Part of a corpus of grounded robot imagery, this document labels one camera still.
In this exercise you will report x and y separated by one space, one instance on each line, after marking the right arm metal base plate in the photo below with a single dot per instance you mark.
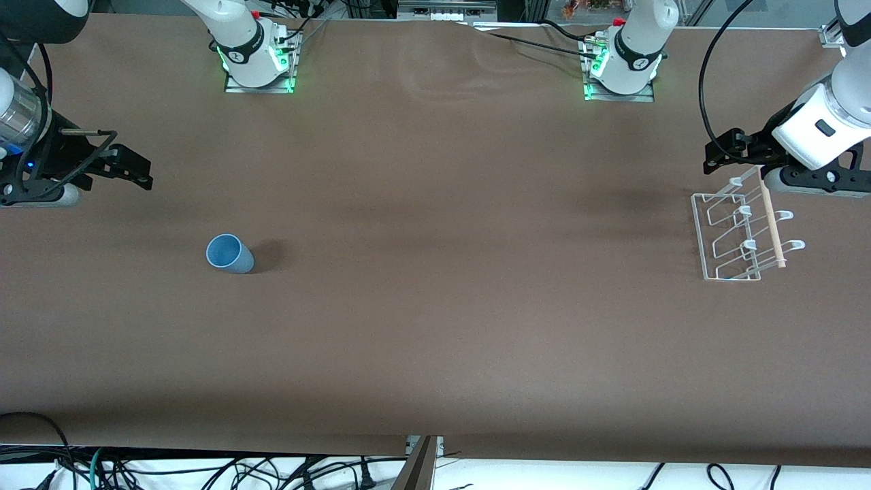
235 87

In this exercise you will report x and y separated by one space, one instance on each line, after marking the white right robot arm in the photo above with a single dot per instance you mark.
238 41

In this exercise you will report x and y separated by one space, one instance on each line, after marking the grey power strip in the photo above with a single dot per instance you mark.
476 8

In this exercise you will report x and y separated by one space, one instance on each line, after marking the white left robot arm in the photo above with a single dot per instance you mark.
639 47

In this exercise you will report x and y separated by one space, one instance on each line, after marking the black plug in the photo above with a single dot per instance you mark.
367 480

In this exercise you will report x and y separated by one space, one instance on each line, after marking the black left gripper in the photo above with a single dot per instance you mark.
760 144

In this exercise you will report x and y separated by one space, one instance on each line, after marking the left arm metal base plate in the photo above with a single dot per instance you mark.
646 97

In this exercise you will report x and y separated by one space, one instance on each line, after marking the aluminium frame extrusion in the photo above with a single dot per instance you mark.
831 35

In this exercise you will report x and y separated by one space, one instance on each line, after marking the blue plastic cup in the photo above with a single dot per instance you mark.
235 258

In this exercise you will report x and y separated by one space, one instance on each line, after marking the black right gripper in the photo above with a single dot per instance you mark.
62 154

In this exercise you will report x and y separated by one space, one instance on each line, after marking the large table cover sheet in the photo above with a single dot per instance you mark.
435 272

